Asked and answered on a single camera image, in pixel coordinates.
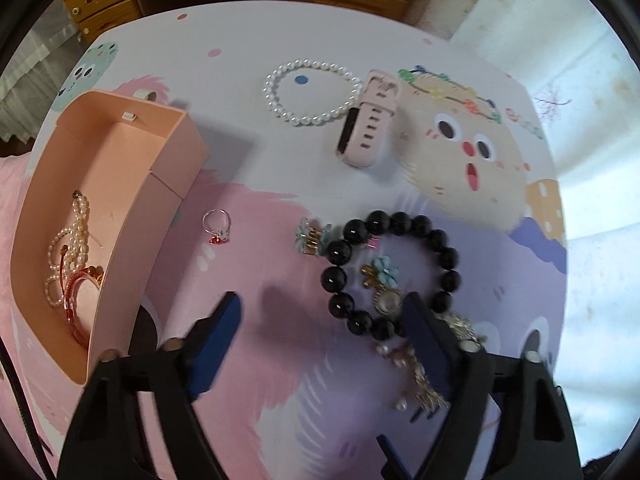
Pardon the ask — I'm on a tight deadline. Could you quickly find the red bangle bracelet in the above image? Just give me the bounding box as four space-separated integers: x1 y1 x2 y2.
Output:
58 245 106 350

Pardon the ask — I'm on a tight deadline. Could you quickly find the long pearl necklace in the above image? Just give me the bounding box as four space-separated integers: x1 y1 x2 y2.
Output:
43 190 92 310

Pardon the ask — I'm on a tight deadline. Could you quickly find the gold rhinestone jewelry cluster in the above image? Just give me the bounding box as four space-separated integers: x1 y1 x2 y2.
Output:
360 253 490 424

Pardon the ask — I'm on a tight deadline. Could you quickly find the black bead bracelet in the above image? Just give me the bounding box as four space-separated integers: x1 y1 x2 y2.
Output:
321 209 462 342

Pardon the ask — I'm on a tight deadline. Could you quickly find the pink plastic tray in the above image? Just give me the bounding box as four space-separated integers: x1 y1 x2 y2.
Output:
11 90 208 385

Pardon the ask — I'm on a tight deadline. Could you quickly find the blue flower earring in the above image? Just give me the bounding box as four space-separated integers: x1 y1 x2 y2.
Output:
295 218 333 257

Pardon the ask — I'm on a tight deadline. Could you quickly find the white pearl bracelet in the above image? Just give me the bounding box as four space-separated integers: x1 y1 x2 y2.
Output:
261 58 364 128

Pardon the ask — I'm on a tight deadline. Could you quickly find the cartoon printed tablecloth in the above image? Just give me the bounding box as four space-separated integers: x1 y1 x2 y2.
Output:
12 1 566 479

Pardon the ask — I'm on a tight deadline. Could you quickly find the pink smart watch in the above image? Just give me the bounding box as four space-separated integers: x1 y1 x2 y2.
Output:
336 70 400 168

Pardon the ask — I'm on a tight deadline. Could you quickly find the white lace cover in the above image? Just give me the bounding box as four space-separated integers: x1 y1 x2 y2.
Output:
0 0 85 142

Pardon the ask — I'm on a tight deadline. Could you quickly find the silver ring red stone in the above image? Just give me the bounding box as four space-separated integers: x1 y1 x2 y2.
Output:
202 208 231 245

